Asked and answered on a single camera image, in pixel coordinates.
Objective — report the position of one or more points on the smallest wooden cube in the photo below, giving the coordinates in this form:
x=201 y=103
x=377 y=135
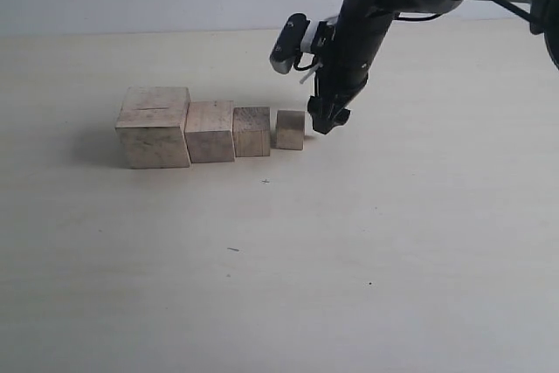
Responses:
x=290 y=129

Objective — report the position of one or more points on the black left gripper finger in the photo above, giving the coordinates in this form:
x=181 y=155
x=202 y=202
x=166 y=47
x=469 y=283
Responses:
x=322 y=124

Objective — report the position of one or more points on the third largest wooden cube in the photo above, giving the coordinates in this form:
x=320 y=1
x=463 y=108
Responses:
x=252 y=131

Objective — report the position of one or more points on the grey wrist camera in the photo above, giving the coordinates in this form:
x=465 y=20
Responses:
x=286 y=52

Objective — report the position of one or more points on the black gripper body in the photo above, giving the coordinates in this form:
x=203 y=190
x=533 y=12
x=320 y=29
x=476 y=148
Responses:
x=360 y=28

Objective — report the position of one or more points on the second largest wooden cube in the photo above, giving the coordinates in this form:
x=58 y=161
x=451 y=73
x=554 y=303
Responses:
x=208 y=131

